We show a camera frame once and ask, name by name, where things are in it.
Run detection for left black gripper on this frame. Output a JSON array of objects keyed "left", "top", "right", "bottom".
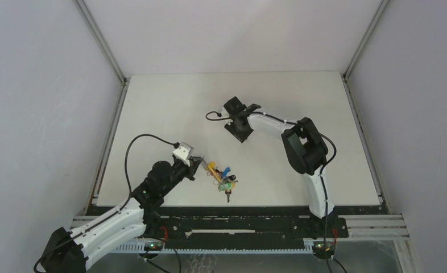
[{"left": 160, "top": 155, "right": 202, "bottom": 196}]

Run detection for keyring with yellow handle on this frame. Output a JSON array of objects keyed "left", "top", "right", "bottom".
[{"left": 201, "top": 160, "right": 229, "bottom": 185}]

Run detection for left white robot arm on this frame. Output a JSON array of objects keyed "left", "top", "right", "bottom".
[{"left": 33, "top": 156, "right": 203, "bottom": 272}]

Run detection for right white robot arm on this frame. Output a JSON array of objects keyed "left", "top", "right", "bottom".
[{"left": 217, "top": 97, "right": 334, "bottom": 237}]

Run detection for green key tag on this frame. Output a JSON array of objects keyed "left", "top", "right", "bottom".
[{"left": 218, "top": 181, "right": 235, "bottom": 191}]

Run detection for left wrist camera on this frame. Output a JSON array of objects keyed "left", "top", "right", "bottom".
[{"left": 172, "top": 142, "right": 194, "bottom": 166}]

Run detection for left black camera cable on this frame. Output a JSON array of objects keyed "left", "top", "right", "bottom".
[{"left": 123, "top": 134, "right": 181, "bottom": 206}]

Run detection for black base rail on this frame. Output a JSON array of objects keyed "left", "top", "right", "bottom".
[{"left": 69, "top": 205, "right": 411, "bottom": 254}]

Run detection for right aluminium frame post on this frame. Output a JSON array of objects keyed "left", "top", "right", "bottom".
[{"left": 342, "top": 0, "right": 392, "bottom": 82}]

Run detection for aluminium frame post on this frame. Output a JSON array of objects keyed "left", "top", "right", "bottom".
[
  {"left": 71, "top": 0, "right": 129, "bottom": 85},
  {"left": 342, "top": 0, "right": 392, "bottom": 82}
]

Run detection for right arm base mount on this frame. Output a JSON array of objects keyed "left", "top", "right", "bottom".
[{"left": 303, "top": 213, "right": 349, "bottom": 239}]

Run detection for left aluminium frame post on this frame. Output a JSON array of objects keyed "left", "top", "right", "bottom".
[{"left": 71, "top": 0, "right": 129, "bottom": 85}]

